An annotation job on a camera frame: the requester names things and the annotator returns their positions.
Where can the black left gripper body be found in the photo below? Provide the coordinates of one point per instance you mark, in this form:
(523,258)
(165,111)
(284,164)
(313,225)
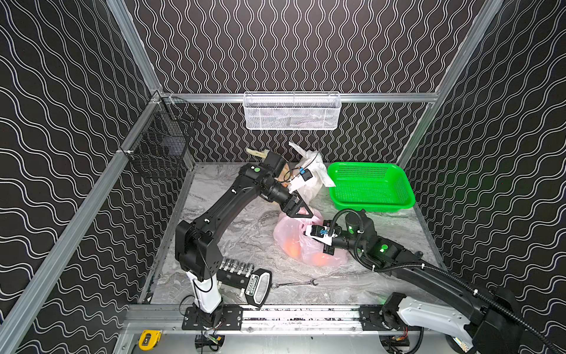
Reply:
(290,206)

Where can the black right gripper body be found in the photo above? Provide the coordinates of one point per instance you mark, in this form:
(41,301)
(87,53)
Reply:
(337,243)

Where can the pink plastic bag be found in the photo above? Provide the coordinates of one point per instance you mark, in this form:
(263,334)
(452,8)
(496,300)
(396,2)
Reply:
(289,236)

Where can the white plastic bag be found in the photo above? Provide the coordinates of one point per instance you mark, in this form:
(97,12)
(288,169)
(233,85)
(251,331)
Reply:
(312,160)

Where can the yellow plastic bag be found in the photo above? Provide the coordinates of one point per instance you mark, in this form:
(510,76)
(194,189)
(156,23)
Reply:
(269,156)

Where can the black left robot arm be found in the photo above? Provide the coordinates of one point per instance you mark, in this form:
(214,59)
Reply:
(196,242)

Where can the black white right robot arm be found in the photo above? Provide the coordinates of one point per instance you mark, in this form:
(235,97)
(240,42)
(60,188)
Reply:
(483,320)

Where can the green plastic basket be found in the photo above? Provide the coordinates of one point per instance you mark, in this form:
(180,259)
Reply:
(374,187)

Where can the steel combination wrench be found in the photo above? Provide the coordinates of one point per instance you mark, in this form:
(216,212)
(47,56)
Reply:
(312,282)

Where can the socket set holder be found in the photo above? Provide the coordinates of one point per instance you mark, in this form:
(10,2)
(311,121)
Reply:
(254,283)

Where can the yellow tape measure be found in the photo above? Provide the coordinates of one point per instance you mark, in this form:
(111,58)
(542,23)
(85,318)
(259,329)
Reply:
(149,339)

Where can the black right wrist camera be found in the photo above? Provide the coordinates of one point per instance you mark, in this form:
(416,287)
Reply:
(319,233)

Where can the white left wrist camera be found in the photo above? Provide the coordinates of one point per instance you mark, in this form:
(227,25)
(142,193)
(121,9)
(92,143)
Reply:
(300,180)

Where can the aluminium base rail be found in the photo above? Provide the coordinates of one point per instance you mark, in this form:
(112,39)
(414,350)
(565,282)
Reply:
(279,320)

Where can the black wire basket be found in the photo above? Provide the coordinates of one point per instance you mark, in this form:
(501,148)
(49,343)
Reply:
(162,149)

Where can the aluminium corner post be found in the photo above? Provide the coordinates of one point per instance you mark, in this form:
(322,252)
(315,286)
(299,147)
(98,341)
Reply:
(475,34)

